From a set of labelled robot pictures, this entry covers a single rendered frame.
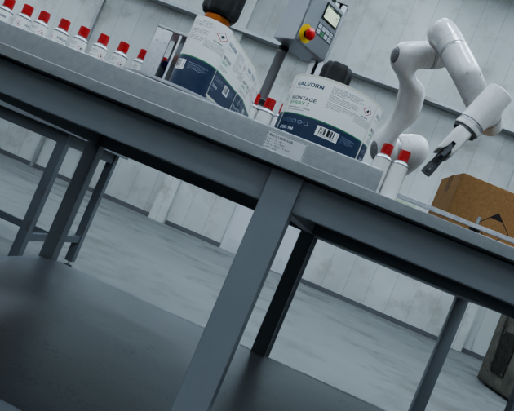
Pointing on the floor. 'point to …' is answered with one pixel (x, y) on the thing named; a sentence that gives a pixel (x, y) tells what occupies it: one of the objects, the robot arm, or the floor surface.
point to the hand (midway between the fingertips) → (429, 169)
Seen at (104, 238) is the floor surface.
